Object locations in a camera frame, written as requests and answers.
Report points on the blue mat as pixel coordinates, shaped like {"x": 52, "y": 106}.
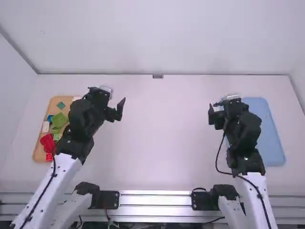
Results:
{"x": 271, "y": 133}

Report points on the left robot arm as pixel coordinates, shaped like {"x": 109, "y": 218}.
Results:
{"x": 54, "y": 176}

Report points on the silver rails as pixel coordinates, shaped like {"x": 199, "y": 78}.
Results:
{"x": 155, "y": 202}

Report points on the blue toy brick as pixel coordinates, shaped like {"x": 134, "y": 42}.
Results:
{"x": 50, "y": 117}

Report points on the white toy brick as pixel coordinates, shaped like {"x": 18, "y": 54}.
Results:
{"x": 45, "y": 127}

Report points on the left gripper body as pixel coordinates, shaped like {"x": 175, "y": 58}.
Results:
{"x": 97, "y": 96}

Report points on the small green toy brick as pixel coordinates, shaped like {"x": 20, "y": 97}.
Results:
{"x": 61, "y": 105}

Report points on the pale green toy brick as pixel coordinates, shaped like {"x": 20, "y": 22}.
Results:
{"x": 57, "y": 137}

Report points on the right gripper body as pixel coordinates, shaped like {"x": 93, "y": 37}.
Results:
{"x": 218, "y": 121}

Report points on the tan tray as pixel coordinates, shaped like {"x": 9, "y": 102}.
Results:
{"x": 40, "y": 148}

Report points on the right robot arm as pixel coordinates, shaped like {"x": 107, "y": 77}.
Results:
{"x": 252, "y": 190}

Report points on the large red toy brick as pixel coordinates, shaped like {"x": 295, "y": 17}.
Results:
{"x": 47, "y": 141}

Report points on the small red toy brick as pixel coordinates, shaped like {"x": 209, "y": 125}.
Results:
{"x": 48, "y": 157}

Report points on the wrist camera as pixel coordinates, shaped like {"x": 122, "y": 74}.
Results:
{"x": 106, "y": 89}
{"x": 231, "y": 97}

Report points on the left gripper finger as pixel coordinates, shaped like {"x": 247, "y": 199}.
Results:
{"x": 121, "y": 108}

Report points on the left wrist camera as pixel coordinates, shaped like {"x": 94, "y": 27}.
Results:
{"x": 106, "y": 89}

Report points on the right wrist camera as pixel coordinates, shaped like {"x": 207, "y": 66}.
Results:
{"x": 231, "y": 97}

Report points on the large green toy brick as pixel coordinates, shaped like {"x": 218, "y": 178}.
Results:
{"x": 59, "y": 119}

